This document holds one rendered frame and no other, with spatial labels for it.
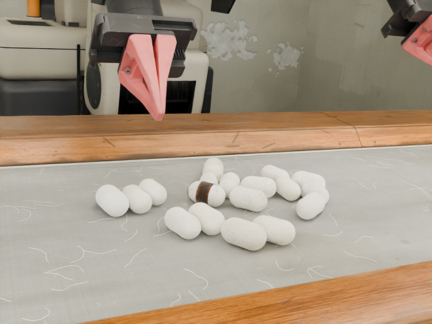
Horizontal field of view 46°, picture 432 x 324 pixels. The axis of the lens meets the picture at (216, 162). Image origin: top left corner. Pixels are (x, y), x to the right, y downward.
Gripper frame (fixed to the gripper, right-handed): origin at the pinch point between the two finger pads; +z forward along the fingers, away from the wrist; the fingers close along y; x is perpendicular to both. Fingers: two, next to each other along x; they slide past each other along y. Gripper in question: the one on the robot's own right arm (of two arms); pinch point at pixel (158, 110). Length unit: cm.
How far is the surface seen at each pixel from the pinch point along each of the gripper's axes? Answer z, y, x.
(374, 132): -2.5, 35.0, 9.9
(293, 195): 10.3, 11.4, -0.3
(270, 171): 6.3, 11.5, 2.4
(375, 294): 22.8, 5.7, -13.3
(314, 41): -143, 156, 140
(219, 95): -125, 102, 167
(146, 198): 9.4, -3.0, -0.4
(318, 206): 12.8, 11.6, -3.2
